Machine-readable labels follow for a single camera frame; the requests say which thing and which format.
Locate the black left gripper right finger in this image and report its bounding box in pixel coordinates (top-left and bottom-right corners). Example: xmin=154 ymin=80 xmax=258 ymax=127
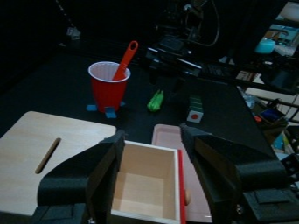
xmin=180 ymin=123 xmax=299 ymax=224

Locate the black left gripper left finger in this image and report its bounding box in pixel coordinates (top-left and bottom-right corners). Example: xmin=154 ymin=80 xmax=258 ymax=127
xmin=33 ymin=129 xmax=127 ymax=224

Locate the green toy pea pod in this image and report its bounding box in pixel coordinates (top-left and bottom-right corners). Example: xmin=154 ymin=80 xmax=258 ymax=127
xmin=146 ymin=89 xmax=166 ymax=113

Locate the light wooden board with slot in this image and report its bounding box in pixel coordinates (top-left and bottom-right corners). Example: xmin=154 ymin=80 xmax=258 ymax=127
xmin=0 ymin=110 xmax=118 ymax=217

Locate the open light wooden box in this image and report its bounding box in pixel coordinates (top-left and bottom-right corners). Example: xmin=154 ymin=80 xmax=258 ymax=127
xmin=110 ymin=139 xmax=193 ymax=224

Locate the pink plastic tray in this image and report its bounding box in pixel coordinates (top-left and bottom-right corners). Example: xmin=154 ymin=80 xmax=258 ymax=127
xmin=152 ymin=123 xmax=214 ymax=224

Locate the green white block red dot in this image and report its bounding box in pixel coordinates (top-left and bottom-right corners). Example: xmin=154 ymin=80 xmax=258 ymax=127
xmin=186 ymin=94 xmax=206 ymax=124

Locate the blue box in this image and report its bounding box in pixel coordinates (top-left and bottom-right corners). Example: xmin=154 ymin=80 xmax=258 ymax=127
xmin=258 ymin=107 xmax=288 ymax=124

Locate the blue cup stand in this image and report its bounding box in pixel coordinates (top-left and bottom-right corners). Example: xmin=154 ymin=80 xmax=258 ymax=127
xmin=86 ymin=100 xmax=127 ymax=119

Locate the red plastic cup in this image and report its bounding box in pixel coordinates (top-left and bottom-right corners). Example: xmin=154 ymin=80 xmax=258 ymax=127
xmin=89 ymin=60 xmax=133 ymax=114

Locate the orange plastic spoon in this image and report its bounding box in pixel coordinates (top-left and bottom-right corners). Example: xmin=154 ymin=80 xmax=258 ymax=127
xmin=111 ymin=40 xmax=141 ymax=82

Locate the teal cylinder container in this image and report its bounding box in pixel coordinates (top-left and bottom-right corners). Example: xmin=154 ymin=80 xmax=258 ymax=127
xmin=254 ymin=38 xmax=277 ymax=55

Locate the grey hanging cable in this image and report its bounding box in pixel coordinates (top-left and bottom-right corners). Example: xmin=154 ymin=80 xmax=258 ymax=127
xmin=184 ymin=0 xmax=222 ymax=48

